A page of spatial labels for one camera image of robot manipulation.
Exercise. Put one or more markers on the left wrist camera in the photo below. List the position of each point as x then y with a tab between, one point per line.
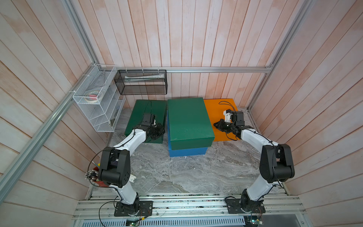
152	119

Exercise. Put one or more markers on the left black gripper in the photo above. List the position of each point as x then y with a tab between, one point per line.
161	131

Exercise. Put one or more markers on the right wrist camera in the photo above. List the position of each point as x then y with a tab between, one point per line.
228	115

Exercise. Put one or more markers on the paper in mesh basket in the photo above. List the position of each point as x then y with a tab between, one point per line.
149	78

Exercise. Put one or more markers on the black mesh basket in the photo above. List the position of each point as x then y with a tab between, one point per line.
141	88

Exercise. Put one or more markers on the orange shoebox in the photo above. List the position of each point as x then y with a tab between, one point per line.
215	109

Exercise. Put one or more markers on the blue shoebox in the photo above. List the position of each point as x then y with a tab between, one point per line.
182	152

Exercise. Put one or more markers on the white wire shelf rack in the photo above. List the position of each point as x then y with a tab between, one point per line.
103	115

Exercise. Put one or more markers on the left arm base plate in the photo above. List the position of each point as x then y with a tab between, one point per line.
138	208

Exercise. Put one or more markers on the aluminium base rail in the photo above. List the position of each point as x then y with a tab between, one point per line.
185	210

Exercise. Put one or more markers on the large green shoebox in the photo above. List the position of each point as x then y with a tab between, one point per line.
189	124

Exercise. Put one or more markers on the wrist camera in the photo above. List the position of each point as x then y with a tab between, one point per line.
152	119
228	115

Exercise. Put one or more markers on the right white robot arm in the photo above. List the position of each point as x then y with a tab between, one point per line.
276	163

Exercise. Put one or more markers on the small green shoebox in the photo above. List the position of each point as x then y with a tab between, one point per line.
139	121

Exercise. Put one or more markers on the white small device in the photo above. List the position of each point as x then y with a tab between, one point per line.
132	178

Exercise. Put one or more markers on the red pen cup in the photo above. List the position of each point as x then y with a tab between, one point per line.
92	177

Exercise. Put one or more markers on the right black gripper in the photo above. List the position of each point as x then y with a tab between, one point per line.
221	122

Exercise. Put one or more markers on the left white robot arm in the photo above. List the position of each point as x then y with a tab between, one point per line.
115	165

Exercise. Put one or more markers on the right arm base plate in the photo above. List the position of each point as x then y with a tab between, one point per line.
244	205

